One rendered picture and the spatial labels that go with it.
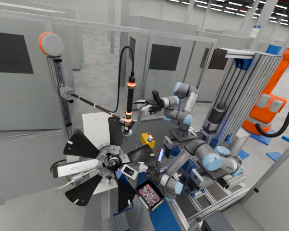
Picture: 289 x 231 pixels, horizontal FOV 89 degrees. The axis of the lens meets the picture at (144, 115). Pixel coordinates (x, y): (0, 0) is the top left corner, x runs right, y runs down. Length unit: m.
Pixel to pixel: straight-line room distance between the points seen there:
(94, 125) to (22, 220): 1.53
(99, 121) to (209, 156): 0.94
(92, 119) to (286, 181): 2.25
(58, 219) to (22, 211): 0.45
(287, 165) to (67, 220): 2.64
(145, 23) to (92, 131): 2.66
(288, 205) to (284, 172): 0.39
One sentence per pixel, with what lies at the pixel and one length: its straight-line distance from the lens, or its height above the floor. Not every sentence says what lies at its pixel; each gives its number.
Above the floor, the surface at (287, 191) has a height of 0.70.
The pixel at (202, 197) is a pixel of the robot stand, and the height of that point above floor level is 0.21.
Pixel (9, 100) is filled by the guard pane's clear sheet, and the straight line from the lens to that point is 1.71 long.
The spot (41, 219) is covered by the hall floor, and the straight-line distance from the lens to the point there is 2.45.
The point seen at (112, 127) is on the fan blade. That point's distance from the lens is 1.21.
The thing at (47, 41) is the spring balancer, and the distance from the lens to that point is 1.31.
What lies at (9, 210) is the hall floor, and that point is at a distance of 2.65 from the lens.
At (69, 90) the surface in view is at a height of 1.57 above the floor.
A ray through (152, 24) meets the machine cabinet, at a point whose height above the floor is 2.09.
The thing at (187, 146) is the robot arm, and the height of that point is 1.40.
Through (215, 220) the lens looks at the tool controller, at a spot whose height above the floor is 1.24.
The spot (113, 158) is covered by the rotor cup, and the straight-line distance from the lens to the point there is 1.14.
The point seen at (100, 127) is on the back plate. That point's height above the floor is 1.26.
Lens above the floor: 2.11
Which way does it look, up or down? 32 degrees down
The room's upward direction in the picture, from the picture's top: 9 degrees clockwise
